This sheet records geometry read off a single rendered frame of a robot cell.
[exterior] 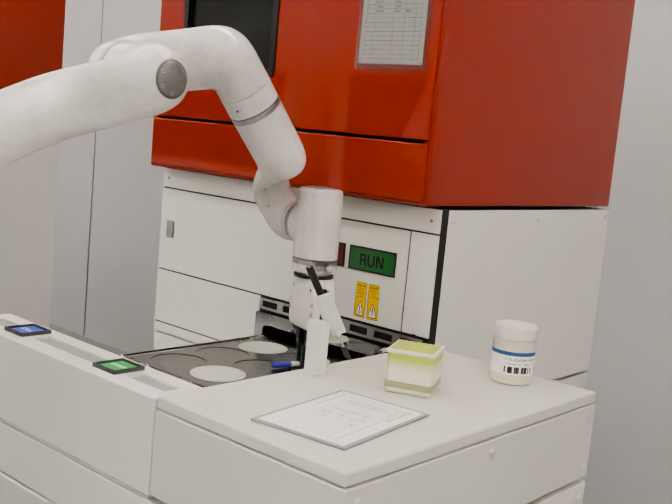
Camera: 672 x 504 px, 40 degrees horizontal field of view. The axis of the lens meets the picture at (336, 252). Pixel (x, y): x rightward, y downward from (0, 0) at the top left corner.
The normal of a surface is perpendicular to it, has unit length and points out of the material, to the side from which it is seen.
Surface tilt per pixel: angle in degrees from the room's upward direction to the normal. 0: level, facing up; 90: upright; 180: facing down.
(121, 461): 90
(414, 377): 90
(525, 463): 90
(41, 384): 90
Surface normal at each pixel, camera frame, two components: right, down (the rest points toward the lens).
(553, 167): 0.74, 0.15
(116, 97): 0.00, 0.46
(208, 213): -0.66, 0.04
